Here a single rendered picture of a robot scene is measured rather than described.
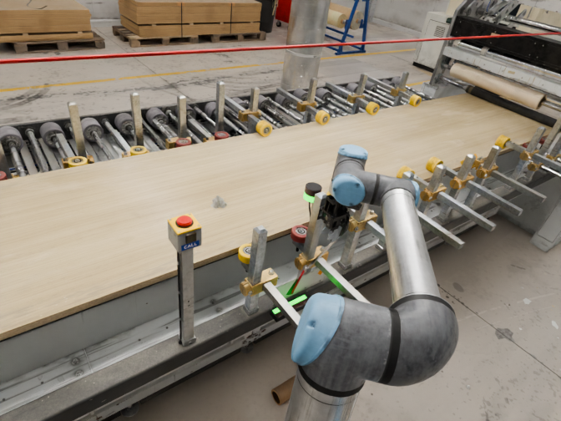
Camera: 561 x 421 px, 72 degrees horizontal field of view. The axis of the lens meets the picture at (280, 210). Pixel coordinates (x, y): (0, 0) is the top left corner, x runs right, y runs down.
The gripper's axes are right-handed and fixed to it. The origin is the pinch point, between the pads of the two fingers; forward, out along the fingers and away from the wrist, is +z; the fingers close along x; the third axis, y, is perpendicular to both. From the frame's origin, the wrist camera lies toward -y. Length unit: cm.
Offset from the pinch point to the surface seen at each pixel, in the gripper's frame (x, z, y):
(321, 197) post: -6.4, -15.1, 4.1
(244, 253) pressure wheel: -17.4, 10.6, 26.3
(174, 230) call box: -6, -20, 57
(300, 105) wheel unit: -115, 5, -77
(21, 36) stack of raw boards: -585, 82, 26
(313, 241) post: -5.9, 5.1, 3.5
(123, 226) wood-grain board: -52, 12, 59
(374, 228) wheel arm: -0.7, 5.3, -24.8
